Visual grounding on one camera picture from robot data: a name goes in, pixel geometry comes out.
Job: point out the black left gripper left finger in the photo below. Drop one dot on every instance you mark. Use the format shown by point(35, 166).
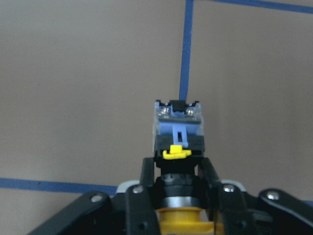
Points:
point(140, 216)

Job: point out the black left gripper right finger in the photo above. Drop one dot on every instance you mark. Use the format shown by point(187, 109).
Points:
point(226, 205)

